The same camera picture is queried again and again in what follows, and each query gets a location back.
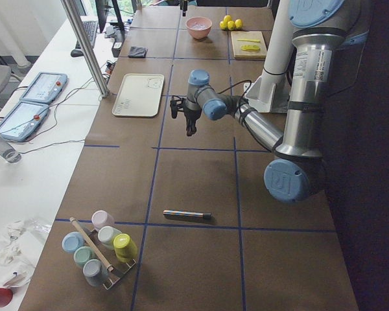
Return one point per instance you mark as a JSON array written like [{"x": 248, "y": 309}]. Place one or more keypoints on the yellow-green cup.
[{"x": 125, "y": 248}]

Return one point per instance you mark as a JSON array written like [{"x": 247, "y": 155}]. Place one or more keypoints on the pink cup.
[{"x": 101, "y": 219}]

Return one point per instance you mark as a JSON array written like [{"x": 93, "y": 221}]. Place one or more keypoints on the grey folded cloth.
[{"x": 137, "y": 52}]

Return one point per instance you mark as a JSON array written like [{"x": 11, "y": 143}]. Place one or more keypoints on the blue cup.
[{"x": 72, "y": 241}]

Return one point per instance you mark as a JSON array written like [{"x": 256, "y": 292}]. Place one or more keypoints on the wooden cutting board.
[{"x": 236, "y": 45}]

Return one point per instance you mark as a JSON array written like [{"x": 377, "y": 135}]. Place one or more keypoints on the wire cup rack wooden handle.
[{"x": 110, "y": 270}]

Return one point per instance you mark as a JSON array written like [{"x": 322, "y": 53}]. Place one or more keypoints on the mint green cup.
[{"x": 82, "y": 255}]

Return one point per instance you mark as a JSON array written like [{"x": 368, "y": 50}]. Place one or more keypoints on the lower blue teach pendant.
[{"x": 23, "y": 120}]

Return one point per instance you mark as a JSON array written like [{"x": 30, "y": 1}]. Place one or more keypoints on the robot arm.
[{"x": 320, "y": 29}]

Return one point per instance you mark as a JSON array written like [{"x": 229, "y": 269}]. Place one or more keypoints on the white cup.
[{"x": 106, "y": 236}]

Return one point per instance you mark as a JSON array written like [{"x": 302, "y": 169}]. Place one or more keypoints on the clear water bottle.
[{"x": 8, "y": 152}]

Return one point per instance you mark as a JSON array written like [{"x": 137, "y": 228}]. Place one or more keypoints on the grey cup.
[{"x": 94, "y": 272}]

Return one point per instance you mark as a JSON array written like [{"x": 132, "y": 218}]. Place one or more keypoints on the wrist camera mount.
[{"x": 176, "y": 105}]

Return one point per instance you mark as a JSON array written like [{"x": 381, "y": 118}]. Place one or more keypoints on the steel muddler with black tip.
[{"x": 187, "y": 216}]

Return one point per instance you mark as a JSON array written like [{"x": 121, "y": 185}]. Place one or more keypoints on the black computer mouse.
[{"x": 76, "y": 53}]

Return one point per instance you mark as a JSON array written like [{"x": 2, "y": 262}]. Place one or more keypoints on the black keyboard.
[{"x": 90, "y": 28}]

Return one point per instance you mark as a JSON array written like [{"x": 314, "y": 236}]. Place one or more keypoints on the lemon slices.
[{"x": 250, "y": 48}]

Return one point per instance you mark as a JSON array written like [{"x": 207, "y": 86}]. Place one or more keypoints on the white bear tray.
[{"x": 139, "y": 95}]

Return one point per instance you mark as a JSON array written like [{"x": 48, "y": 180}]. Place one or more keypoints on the upper blue teach pendant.
[{"x": 45, "y": 88}]

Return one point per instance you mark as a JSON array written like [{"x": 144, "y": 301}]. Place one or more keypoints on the pink bowl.
[{"x": 199, "y": 34}]

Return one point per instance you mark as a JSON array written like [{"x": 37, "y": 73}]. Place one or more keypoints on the blue teach pendant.
[
  {"x": 45, "y": 88},
  {"x": 23, "y": 120}
]

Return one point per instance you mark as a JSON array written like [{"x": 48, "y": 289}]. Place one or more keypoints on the aluminium frame post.
[{"x": 76, "y": 23}]

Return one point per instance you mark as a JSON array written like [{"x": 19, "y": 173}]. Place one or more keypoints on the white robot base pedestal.
[{"x": 270, "y": 92}]

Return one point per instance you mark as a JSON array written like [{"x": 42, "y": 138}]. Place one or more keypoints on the pile of clear ice cubes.
[{"x": 197, "y": 24}]

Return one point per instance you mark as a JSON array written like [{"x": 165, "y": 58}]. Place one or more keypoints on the yellow plastic knife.
[{"x": 249, "y": 40}]

